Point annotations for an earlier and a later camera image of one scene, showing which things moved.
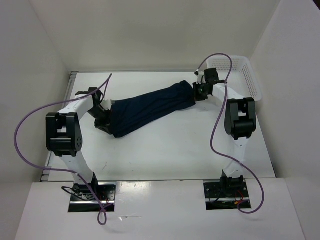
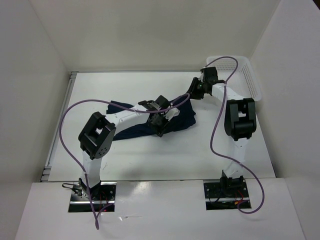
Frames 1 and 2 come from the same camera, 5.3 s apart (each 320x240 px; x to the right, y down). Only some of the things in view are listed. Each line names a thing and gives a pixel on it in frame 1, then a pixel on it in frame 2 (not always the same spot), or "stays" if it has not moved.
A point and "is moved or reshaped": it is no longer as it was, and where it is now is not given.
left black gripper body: [101, 117] -> [160, 124]
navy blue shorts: [125, 113] is moved or reshaped
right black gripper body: [200, 92] stays
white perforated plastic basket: [242, 80] stays
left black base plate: [82, 200] stays
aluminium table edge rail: [48, 160] stays
